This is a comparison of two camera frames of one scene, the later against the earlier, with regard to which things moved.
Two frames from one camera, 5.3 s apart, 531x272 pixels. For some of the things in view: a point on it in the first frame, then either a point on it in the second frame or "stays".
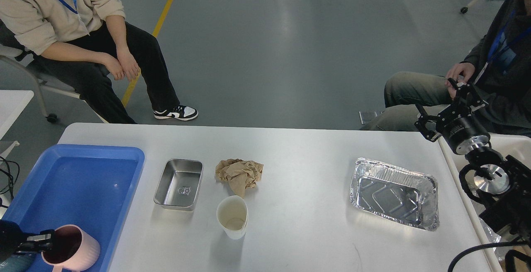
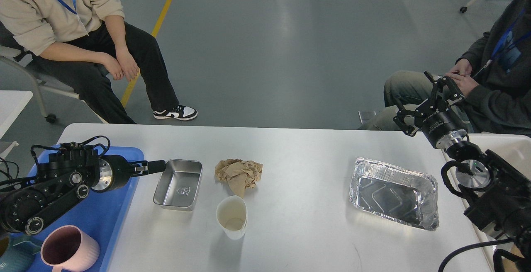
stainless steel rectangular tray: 178,187 stays
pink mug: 74,249 stays
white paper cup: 232,214 stays
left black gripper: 35,246 -> 115,171
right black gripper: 457,124 -> 441,127
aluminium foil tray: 406,197 stays
